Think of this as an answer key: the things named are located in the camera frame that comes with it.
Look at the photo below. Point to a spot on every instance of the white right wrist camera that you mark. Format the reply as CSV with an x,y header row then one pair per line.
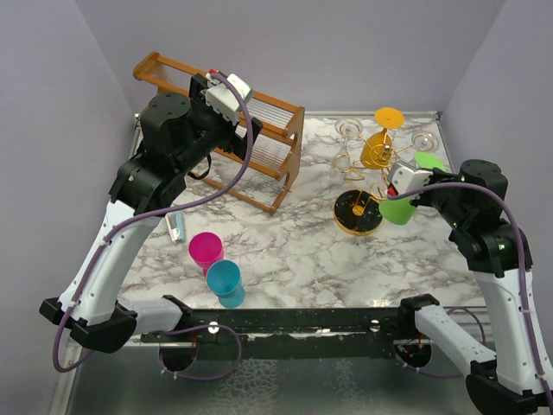
x,y
404,177

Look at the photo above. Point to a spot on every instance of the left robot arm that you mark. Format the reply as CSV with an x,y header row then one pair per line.
x,y
179,132

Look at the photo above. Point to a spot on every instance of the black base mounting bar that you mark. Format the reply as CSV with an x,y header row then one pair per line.
x,y
282,334

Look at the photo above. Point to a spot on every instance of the gold wire wine glass rack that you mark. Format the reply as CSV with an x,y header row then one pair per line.
x,y
356,211

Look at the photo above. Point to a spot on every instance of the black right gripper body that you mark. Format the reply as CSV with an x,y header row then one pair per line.
x,y
441,197

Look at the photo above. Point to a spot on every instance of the blue plastic wine glass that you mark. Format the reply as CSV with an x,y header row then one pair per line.
x,y
224,280

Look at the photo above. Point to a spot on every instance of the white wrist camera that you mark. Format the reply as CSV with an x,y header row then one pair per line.
x,y
404,177
221,99

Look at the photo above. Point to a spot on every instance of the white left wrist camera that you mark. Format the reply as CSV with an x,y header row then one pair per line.
x,y
221,99

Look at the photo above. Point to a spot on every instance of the clear wine glass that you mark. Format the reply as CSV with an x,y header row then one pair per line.
x,y
347,128
425,141

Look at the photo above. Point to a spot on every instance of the wooden two-tier shelf rack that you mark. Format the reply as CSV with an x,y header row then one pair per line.
x,y
277,151

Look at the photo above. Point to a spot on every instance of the pink plastic wine glass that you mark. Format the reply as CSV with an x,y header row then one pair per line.
x,y
205,249

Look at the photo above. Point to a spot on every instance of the yellow plastic wine glass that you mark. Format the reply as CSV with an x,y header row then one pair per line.
x,y
378,148

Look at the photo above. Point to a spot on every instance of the green plastic wine glass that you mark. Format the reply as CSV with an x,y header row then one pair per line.
x,y
399,211

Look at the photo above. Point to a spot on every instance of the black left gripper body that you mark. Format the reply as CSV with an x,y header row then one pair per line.
x,y
218,131

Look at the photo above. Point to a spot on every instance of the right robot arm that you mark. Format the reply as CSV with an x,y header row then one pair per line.
x,y
515,377

